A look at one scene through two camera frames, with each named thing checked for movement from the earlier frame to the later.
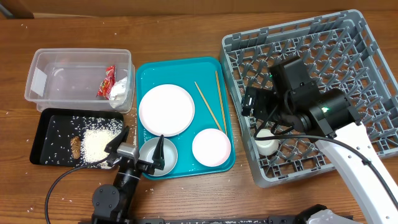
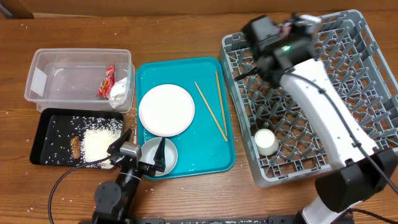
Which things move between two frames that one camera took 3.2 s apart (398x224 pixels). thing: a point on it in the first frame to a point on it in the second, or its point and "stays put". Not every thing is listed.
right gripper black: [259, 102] to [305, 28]
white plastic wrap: [119, 93] stays put
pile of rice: [94, 142] stays put
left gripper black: [147, 167] stays put
